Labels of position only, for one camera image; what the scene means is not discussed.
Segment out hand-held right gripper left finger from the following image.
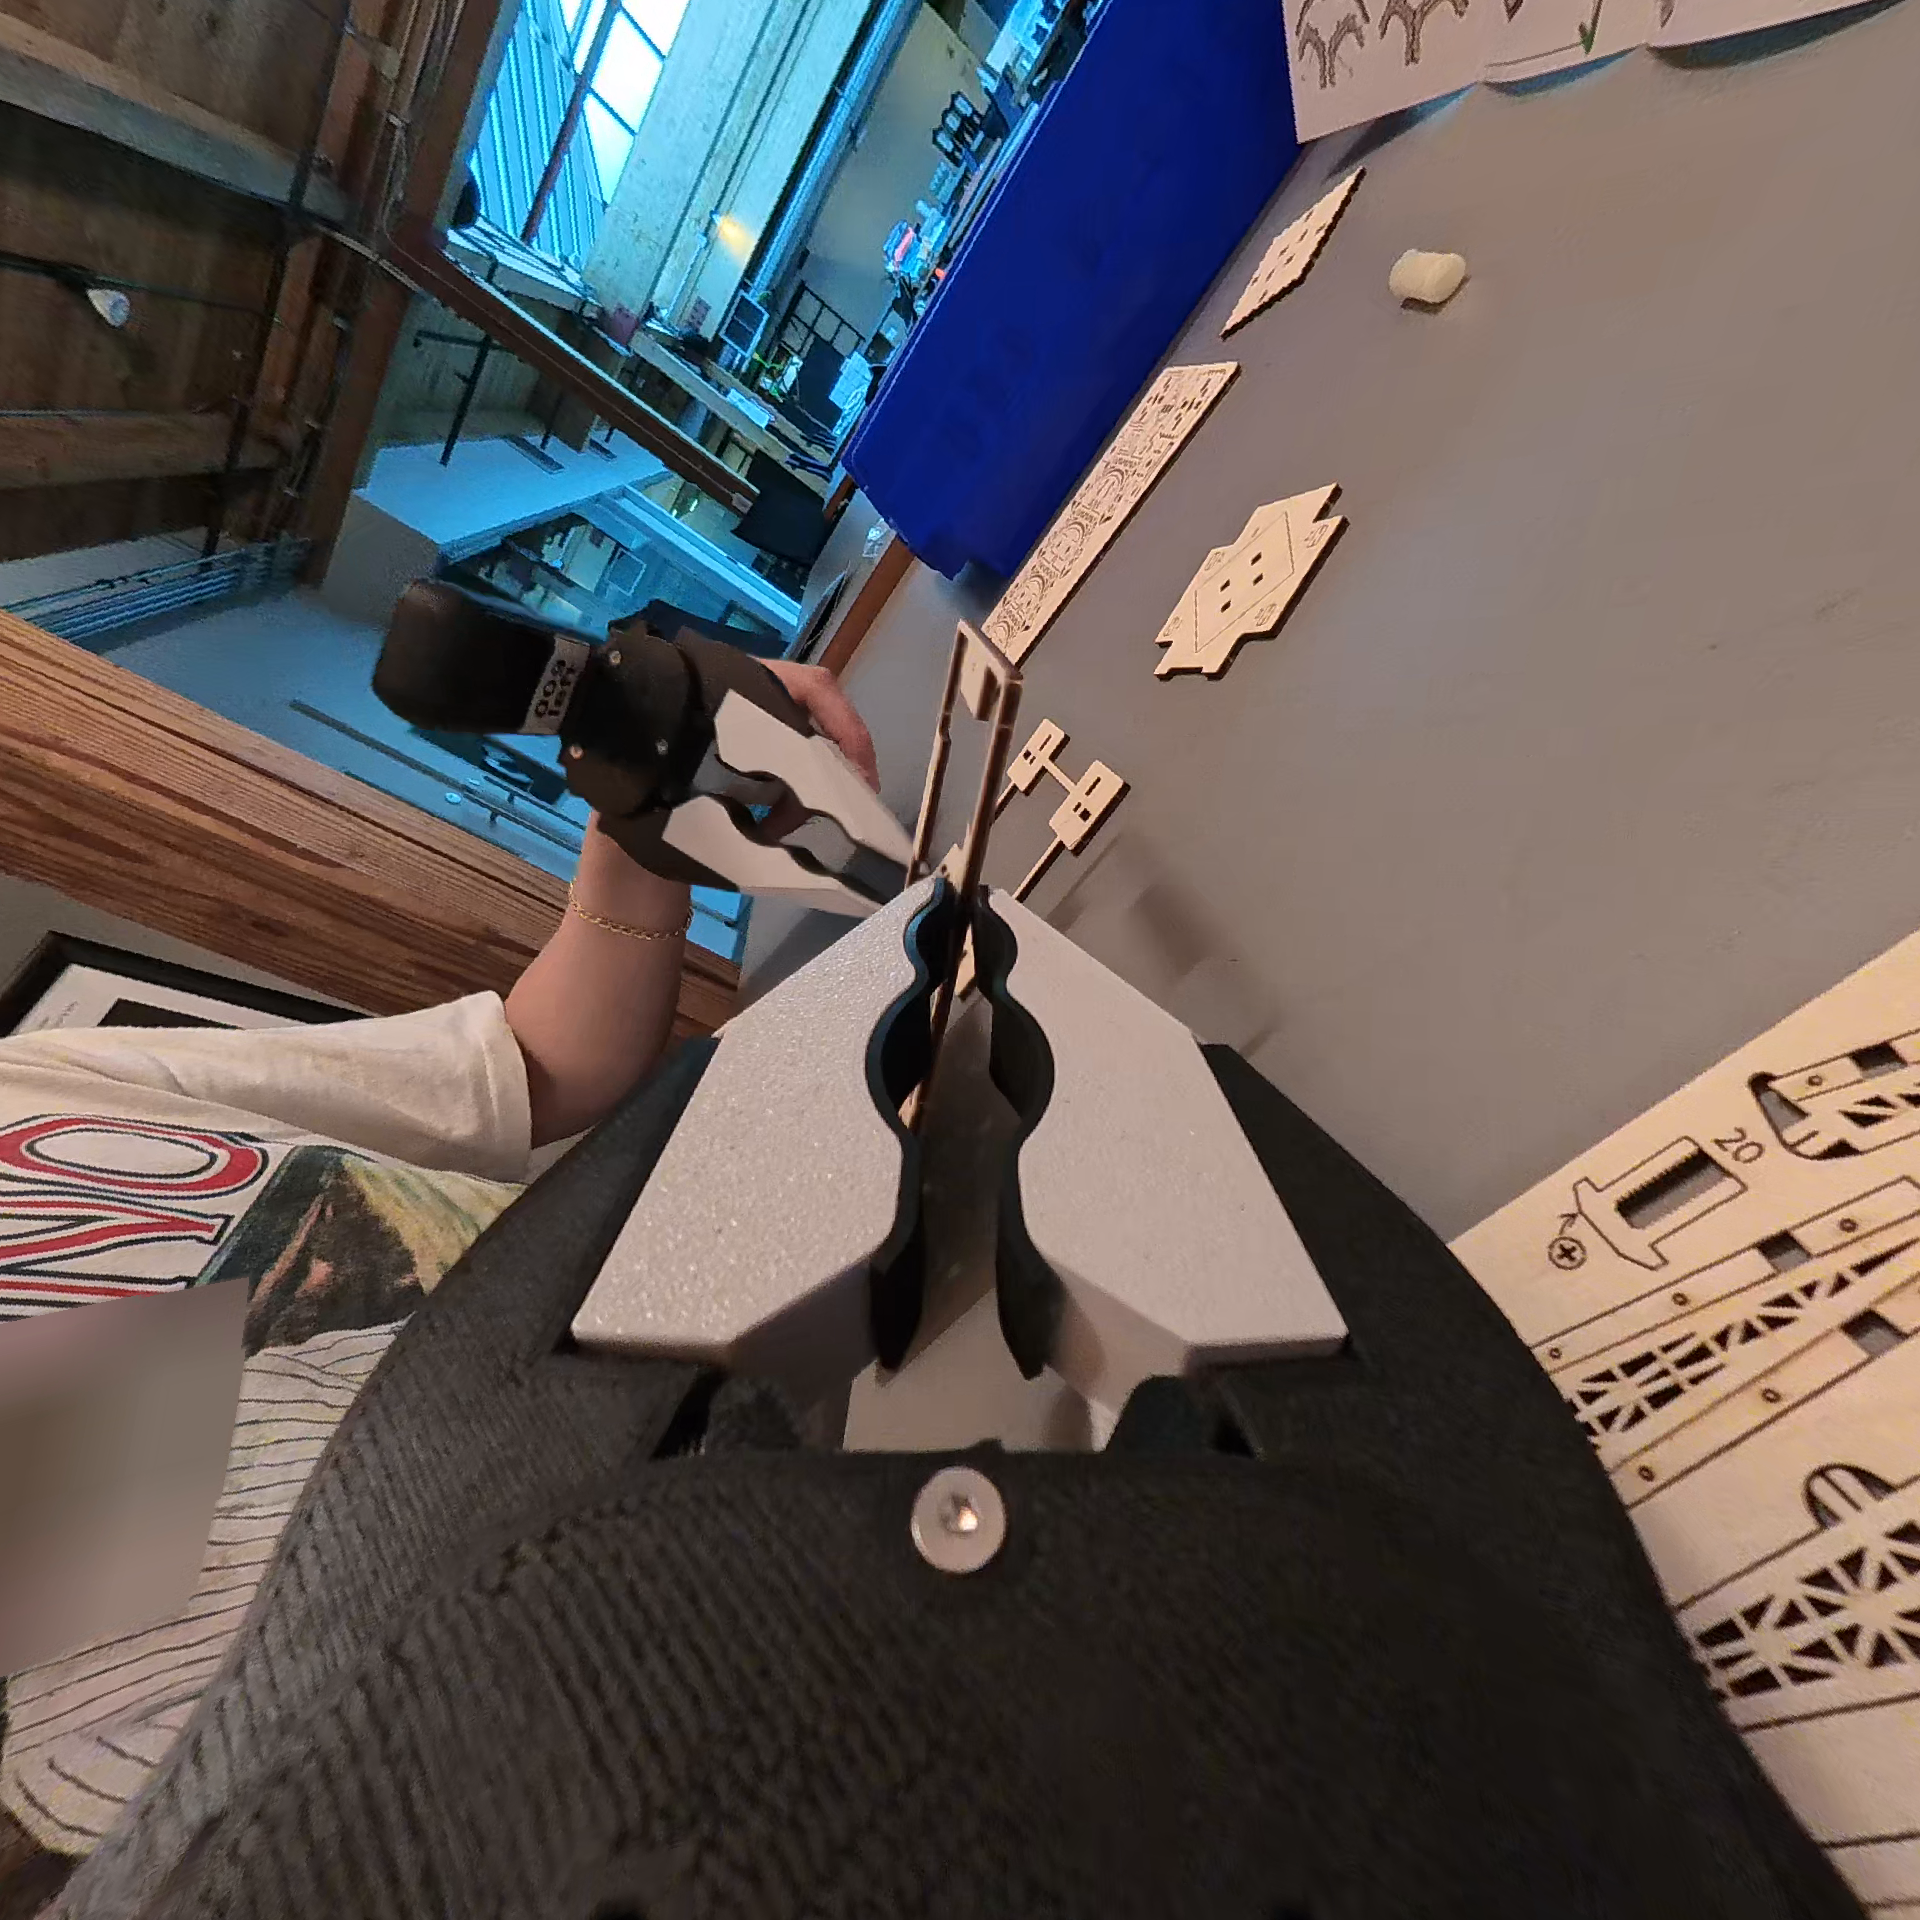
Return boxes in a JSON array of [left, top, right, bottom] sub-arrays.
[[569, 879, 952, 1454]]

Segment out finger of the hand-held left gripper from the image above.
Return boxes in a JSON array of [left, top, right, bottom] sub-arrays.
[[655, 791, 913, 916], [713, 698, 911, 866]]

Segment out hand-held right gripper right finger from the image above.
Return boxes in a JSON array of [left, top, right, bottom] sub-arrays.
[[983, 887, 1349, 1454]]

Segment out wooden puzzle sheet square cutout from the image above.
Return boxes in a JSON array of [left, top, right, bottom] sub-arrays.
[[895, 619, 1030, 1360]]

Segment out wooden four-square frame piece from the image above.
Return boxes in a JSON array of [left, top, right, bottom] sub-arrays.
[[997, 717, 1129, 903]]

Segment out cross-shaped wooden piece diamond print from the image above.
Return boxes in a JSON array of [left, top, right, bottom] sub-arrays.
[[1152, 480, 1345, 682]]

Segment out person's left forearm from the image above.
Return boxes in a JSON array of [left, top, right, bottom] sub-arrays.
[[503, 815, 700, 1149]]

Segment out person's left hand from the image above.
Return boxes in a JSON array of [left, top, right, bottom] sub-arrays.
[[776, 661, 887, 789]]

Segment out wooden puzzle sheet arch parts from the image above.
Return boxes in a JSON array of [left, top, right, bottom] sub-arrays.
[[978, 359, 1241, 666]]

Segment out thick wooden beam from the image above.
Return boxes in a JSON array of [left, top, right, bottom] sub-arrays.
[[0, 607, 745, 1038]]

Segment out blue plastic bin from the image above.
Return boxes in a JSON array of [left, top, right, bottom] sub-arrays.
[[838, 0, 1308, 579]]

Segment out small serrated square wooden piece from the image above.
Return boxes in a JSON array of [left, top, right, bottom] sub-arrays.
[[1218, 164, 1368, 338]]

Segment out large wooden sheet lattice parts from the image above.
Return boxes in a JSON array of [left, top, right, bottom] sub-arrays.
[[1452, 931, 1920, 1920]]

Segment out white tower instruction sheet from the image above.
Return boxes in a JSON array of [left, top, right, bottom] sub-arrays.
[[1282, 0, 1920, 144]]

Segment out gold chain bracelet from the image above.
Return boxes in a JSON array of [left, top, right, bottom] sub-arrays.
[[564, 885, 695, 943]]

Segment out black picture frame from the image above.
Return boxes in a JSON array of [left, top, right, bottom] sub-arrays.
[[0, 931, 377, 1038]]

